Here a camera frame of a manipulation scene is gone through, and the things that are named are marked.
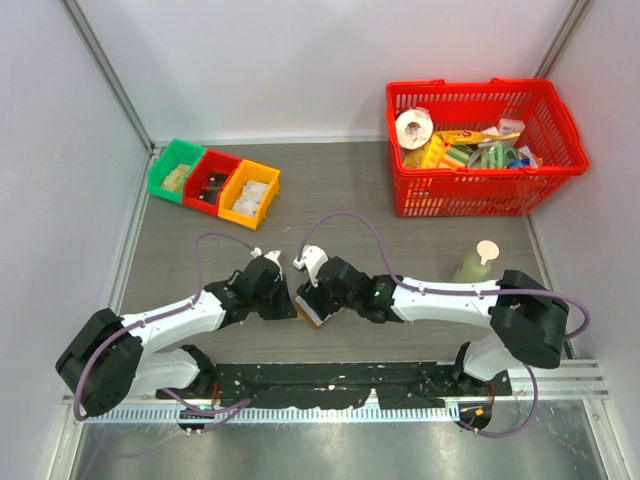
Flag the brown leather card holder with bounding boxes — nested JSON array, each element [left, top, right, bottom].
[[293, 296, 344, 328]]

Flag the silver white card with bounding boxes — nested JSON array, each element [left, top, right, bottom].
[[232, 198, 260, 218]]

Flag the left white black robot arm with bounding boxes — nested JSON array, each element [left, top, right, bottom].
[[55, 250, 297, 421]]

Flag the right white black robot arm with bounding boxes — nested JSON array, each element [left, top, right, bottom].
[[293, 253, 569, 395]]

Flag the silver card in yellow bin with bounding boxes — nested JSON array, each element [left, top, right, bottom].
[[242, 181, 269, 195]]

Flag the black cards in red bin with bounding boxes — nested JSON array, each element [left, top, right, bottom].
[[198, 174, 228, 204]]

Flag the gold cards in green bin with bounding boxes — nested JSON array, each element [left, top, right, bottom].
[[161, 164, 191, 193]]

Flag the yellow plastic bin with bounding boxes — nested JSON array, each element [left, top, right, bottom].
[[218, 160, 280, 230]]

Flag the green bottle white cap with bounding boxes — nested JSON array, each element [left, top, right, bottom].
[[452, 240, 500, 283]]

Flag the red plastic bin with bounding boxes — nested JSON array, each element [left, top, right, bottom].
[[182, 149, 241, 217]]

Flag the green plastic bin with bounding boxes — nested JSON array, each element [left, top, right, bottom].
[[147, 139, 206, 204]]

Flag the yellow snack packets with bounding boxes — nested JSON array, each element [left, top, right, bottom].
[[403, 130, 485, 169]]

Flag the white tape roll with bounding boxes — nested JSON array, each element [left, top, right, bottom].
[[395, 107, 434, 150]]

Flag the green white package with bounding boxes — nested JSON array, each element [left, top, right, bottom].
[[467, 142, 520, 170]]

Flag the blue white package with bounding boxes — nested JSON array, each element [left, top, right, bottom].
[[505, 145, 542, 169]]

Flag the white pink box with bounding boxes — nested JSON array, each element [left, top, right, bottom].
[[482, 118, 526, 142]]

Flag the red shopping basket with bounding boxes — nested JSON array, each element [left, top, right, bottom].
[[386, 78, 589, 217]]

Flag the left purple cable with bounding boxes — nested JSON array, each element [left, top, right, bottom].
[[73, 232, 261, 447]]

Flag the purple cable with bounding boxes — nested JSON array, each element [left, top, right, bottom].
[[297, 212, 592, 437], [73, 232, 261, 447]]

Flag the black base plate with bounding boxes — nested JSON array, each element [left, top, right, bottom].
[[178, 362, 512, 410]]

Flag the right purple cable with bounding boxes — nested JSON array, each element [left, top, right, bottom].
[[297, 212, 592, 437]]

